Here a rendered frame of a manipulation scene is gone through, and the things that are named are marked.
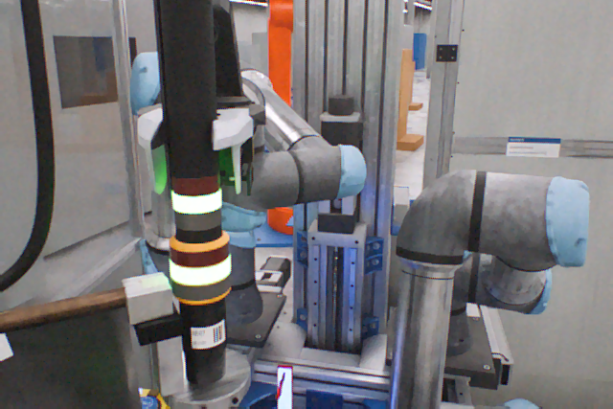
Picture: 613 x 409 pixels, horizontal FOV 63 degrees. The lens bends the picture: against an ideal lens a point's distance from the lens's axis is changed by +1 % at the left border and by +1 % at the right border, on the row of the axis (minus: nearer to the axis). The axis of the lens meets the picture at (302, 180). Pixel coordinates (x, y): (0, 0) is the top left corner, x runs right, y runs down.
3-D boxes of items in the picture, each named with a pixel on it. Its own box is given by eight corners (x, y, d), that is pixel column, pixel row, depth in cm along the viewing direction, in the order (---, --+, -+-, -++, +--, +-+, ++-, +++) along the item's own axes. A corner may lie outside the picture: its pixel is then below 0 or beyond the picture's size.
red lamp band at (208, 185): (178, 197, 33) (177, 180, 33) (168, 185, 36) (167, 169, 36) (226, 192, 35) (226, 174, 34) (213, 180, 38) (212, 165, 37)
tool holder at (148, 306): (143, 439, 34) (131, 311, 32) (127, 379, 40) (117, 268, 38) (263, 398, 38) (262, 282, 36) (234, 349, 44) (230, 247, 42)
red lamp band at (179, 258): (177, 272, 34) (176, 256, 34) (164, 249, 38) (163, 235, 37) (238, 261, 36) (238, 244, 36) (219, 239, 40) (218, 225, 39)
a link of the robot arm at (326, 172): (251, 97, 110) (363, 217, 72) (202, 99, 105) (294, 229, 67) (255, 44, 104) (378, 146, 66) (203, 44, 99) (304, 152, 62)
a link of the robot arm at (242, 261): (263, 280, 119) (262, 227, 116) (208, 291, 114) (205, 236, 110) (246, 261, 130) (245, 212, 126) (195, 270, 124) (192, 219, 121)
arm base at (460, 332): (403, 314, 123) (406, 278, 121) (467, 322, 120) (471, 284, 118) (402, 350, 109) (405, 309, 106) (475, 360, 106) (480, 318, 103)
